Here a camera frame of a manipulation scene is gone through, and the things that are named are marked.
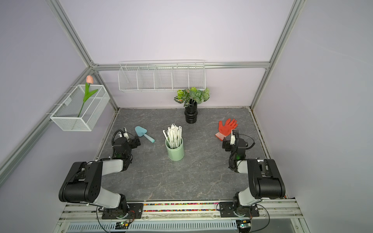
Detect white slotted cable duct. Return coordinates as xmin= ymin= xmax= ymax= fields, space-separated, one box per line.
xmin=66 ymin=220 xmax=238 ymax=233

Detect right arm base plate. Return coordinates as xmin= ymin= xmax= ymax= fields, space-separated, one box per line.
xmin=217 ymin=202 xmax=260 ymax=218

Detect green cylindrical storage cup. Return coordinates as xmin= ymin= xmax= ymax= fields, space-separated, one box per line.
xmin=165 ymin=139 xmax=185 ymax=161

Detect white mesh wall basket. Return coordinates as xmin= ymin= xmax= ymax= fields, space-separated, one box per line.
xmin=50 ymin=84 xmax=110 ymax=132

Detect pink artificial tulip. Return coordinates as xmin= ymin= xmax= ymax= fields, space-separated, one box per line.
xmin=77 ymin=75 xmax=98 ymax=117

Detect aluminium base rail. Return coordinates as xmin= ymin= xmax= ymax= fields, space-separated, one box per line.
xmin=59 ymin=199 xmax=304 ymax=222

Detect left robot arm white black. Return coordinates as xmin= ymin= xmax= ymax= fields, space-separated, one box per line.
xmin=58 ymin=136 xmax=141 ymax=219

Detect black vase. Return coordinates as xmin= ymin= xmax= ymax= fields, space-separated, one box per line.
xmin=184 ymin=100 xmax=198 ymax=124

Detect white wire wall shelf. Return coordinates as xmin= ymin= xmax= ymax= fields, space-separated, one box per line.
xmin=118 ymin=60 xmax=206 ymax=92

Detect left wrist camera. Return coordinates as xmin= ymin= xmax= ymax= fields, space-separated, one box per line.
xmin=119 ymin=127 xmax=130 ymax=139

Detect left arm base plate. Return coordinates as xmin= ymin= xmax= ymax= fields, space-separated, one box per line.
xmin=101 ymin=203 xmax=144 ymax=220

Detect red work glove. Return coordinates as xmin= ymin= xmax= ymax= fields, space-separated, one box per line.
xmin=215 ymin=118 xmax=238 ymax=141

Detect bundle of wrapped white straws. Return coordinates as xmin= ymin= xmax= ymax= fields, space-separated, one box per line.
xmin=163 ymin=124 xmax=183 ymax=149

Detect teal garden trowel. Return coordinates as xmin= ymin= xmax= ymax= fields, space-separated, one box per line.
xmin=135 ymin=126 xmax=155 ymax=143

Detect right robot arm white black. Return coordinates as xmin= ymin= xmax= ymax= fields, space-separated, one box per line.
xmin=222 ymin=136 xmax=286 ymax=217

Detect aluminium frame struts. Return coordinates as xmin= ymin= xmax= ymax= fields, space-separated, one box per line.
xmin=1 ymin=1 xmax=305 ymax=185

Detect green artificial plant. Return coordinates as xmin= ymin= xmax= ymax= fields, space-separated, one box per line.
xmin=174 ymin=87 xmax=210 ymax=107

